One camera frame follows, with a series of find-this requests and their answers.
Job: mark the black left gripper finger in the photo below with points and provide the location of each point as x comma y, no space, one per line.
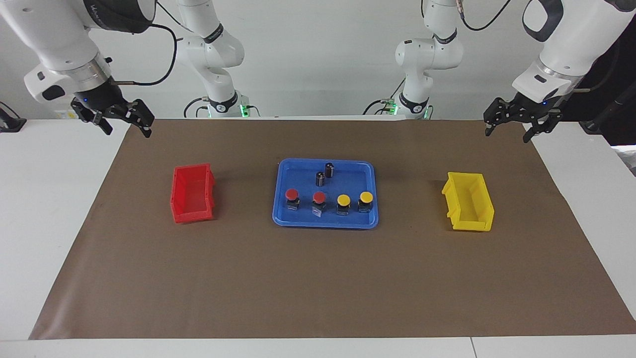
495,112
544,124

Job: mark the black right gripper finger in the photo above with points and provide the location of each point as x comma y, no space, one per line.
103,123
143,117

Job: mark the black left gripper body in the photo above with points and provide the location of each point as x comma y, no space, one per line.
529,110

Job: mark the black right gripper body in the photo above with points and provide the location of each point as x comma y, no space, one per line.
102,97

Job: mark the yellow push button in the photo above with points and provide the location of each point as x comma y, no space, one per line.
343,200
366,197

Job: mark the red push button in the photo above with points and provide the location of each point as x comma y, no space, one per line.
292,194
319,198

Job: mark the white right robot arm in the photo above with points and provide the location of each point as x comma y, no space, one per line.
49,30

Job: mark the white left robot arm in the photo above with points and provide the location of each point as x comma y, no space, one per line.
571,44

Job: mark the black stand pole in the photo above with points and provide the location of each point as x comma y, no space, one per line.
603,119

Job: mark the dark black panel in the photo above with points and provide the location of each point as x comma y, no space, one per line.
616,89

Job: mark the black table clamp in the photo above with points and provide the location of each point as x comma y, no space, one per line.
11,123

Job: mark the red plastic bin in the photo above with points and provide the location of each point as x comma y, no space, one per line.
191,199

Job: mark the yellow plastic bin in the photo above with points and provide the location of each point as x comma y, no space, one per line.
469,204

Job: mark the black cylinder part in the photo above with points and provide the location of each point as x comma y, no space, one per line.
329,170
320,179

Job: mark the blue plastic tray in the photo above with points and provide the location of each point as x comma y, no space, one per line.
303,216

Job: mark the brown paper mat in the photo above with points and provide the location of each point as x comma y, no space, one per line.
318,278

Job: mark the white wall power strip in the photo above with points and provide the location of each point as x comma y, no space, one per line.
64,114

